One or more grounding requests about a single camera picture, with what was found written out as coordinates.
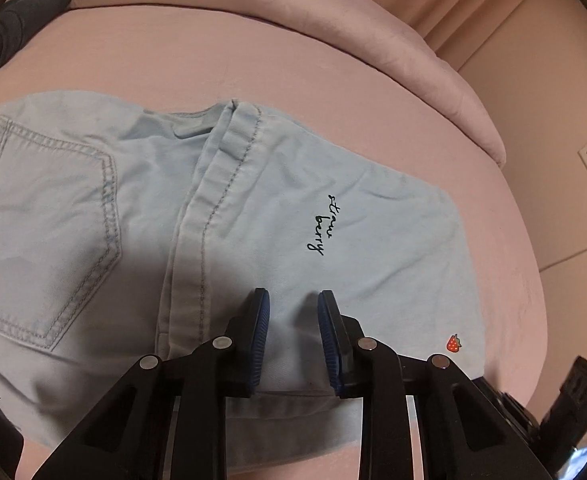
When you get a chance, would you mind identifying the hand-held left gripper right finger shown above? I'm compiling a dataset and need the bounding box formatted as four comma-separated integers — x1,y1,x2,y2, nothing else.
317,289,559,480

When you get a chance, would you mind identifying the pink duvet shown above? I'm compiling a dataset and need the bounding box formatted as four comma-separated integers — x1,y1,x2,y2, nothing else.
4,0,507,166

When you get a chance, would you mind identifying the pink curtain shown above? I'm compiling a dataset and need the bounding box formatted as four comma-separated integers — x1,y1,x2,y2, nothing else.
408,0,564,71

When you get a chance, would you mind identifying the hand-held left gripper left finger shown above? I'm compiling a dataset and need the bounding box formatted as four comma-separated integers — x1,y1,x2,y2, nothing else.
31,287,272,480

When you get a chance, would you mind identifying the dark folded cloth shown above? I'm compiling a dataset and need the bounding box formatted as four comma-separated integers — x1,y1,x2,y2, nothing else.
0,0,73,85

